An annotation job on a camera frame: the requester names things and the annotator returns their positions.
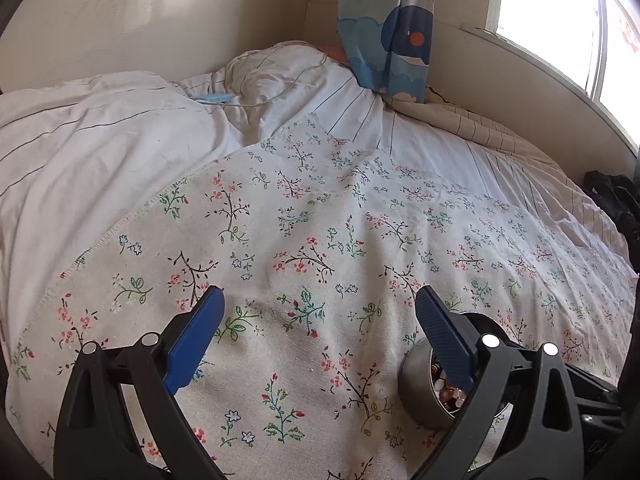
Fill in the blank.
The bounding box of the floral printed cloth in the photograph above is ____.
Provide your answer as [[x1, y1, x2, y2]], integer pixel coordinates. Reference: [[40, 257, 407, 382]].
[[10, 112, 639, 480]]

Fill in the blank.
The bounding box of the window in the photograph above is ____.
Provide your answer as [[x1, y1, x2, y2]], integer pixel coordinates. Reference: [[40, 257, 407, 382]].
[[484, 0, 640, 147]]

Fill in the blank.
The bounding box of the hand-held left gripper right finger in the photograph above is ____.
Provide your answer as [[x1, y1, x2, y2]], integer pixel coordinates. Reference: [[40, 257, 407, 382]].
[[415, 285, 587, 480]]

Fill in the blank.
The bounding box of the blue cartoon printed curtain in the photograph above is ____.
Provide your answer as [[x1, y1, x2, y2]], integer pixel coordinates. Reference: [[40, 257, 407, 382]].
[[337, 0, 437, 107]]

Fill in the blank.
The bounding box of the orange bead bracelet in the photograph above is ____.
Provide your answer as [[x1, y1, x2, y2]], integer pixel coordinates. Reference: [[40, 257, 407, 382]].
[[431, 366, 471, 412]]

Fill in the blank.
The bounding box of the round metal tin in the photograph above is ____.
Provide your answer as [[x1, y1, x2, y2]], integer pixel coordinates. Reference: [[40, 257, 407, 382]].
[[398, 310, 507, 431]]

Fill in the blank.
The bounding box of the black jacket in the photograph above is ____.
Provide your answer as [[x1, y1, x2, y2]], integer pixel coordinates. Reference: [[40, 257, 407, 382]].
[[582, 170, 640, 257]]

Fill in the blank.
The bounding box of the white striped duvet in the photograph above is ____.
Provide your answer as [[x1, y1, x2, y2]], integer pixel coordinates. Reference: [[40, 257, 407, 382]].
[[0, 40, 632, 361]]

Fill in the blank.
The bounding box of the beige striped blanket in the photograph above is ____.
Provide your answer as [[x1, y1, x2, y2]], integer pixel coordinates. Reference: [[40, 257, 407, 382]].
[[384, 94, 557, 162]]

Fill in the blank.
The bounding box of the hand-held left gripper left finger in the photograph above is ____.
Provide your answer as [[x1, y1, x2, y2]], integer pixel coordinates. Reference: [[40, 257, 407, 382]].
[[54, 285, 227, 480]]

